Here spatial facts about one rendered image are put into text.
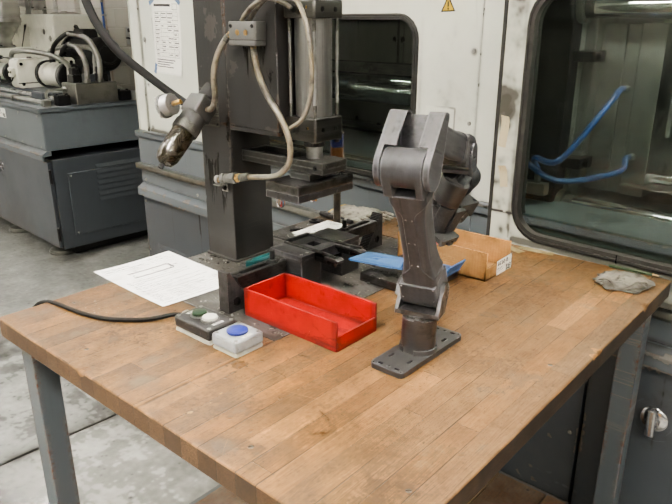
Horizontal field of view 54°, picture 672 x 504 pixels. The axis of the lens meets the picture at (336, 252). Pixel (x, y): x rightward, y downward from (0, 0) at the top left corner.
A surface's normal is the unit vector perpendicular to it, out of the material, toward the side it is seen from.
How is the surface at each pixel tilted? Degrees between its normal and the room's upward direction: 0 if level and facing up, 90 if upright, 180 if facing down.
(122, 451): 0
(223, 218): 90
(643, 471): 90
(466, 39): 90
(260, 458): 0
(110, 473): 0
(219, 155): 90
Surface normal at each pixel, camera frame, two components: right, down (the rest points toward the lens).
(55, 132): 0.71, 0.23
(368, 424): 0.00, -0.94
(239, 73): -0.66, 0.26
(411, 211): -0.40, 0.67
